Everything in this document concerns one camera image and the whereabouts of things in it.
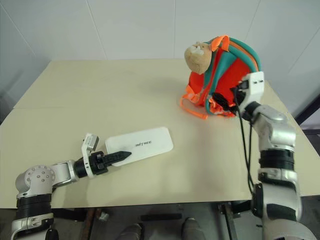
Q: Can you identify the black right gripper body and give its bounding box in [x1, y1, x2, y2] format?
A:
[229, 80, 251, 107]

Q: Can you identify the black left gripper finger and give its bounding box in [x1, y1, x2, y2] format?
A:
[106, 150, 133, 167]

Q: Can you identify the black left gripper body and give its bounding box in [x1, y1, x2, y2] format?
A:
[89, 150, 110, 176]

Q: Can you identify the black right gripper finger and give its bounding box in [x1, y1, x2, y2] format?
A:
[211, 92, 230, 109]
[222, 103, 238, 117]

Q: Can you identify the orange and teal plush backpack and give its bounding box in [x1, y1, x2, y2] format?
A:
[179, 34, 262, 120]

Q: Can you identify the white rectangular box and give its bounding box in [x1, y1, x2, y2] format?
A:
[104, 126, 174, 168]

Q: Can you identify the rusty brown rod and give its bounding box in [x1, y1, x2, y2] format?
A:
[85, 208, 101, 240]

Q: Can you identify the black flat bar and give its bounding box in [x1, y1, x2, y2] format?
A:
[140, 213, 183, 222]

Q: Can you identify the dark rounded shape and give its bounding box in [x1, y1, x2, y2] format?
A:
[119, 222, 145, 240]
[181, 216, 204, 240]

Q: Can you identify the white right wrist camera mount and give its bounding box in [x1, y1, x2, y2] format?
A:
[240, 70, 266, 111]

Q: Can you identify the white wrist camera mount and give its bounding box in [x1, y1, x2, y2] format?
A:
[80, 133, 101, 179]
[240, 70, 266, 111]

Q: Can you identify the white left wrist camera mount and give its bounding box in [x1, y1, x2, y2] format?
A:
[80, 133, 101, 179]

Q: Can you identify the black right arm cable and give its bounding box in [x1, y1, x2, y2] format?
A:
[233, 90, 255, 195]

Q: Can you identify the black metal table frame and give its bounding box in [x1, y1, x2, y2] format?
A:
[216, 199, 253, 240]

